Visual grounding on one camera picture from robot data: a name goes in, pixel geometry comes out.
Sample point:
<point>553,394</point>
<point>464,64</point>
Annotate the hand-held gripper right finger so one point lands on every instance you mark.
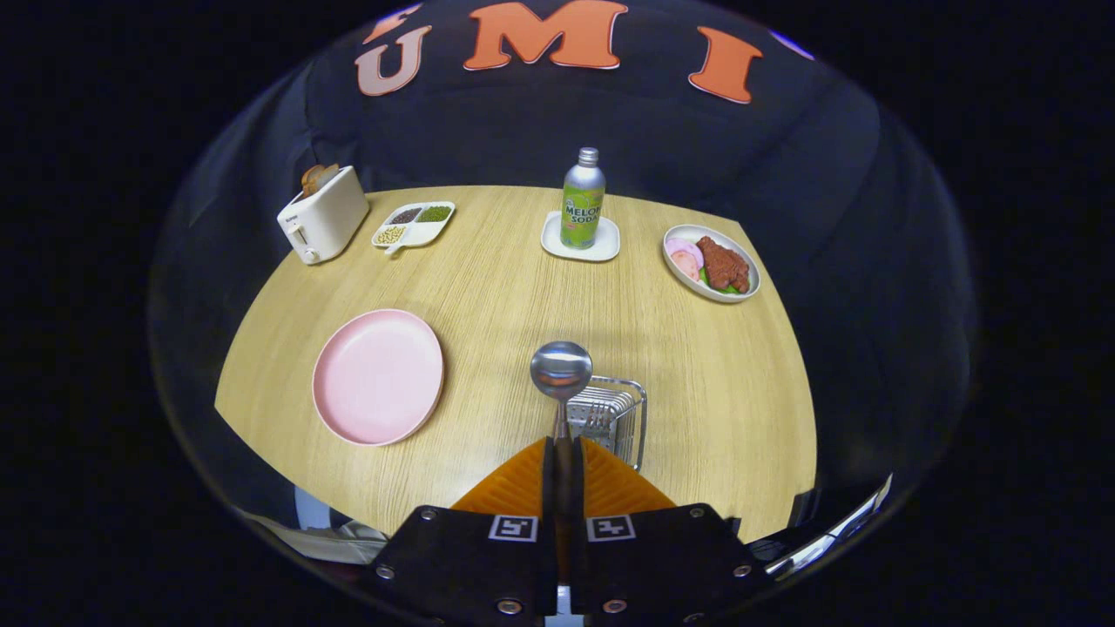
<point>578,488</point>

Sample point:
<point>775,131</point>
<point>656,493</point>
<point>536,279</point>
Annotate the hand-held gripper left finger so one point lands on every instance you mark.
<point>548,488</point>

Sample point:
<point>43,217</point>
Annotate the perforated steel tray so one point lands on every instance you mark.
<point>624,445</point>

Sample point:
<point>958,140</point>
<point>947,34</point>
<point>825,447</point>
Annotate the pink plate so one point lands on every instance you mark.
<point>379,379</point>

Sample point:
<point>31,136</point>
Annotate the white cloth bag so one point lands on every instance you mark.
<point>348,544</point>

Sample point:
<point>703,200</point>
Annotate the white food plate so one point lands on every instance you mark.
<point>685,284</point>

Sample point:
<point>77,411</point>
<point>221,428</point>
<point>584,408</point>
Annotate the white table leg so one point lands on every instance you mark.
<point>312,509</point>

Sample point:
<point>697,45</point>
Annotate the green vegetable garnish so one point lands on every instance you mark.
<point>704,278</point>

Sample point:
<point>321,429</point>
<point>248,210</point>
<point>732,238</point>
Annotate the white square coaster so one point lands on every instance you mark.
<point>550,242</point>

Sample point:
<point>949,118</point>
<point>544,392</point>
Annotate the pink ham slice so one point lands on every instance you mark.
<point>684,247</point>
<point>684,266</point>

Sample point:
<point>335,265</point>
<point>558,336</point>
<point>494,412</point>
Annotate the red-brown meat piece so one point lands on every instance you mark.
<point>723,266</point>

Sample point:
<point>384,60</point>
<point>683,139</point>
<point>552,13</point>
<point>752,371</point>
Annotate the white divided dish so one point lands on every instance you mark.
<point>423,234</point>

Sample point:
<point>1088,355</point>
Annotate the green soda bottle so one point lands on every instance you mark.
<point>582,200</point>

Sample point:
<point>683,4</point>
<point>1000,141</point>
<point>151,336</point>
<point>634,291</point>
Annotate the green bean pile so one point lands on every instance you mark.
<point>435,214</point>

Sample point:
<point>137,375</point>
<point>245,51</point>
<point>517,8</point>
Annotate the yellow bean pile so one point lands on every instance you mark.
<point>391,235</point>

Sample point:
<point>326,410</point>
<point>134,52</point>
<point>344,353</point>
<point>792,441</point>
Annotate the dark bean pile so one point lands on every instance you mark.
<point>405,216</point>

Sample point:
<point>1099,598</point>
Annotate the white toaster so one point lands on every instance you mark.
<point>327,218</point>

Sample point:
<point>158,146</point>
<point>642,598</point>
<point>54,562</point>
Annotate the black backdrop cloth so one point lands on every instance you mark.
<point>827,218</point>

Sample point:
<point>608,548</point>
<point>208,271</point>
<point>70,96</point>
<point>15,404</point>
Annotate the brown toast slice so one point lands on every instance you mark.
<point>315,178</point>

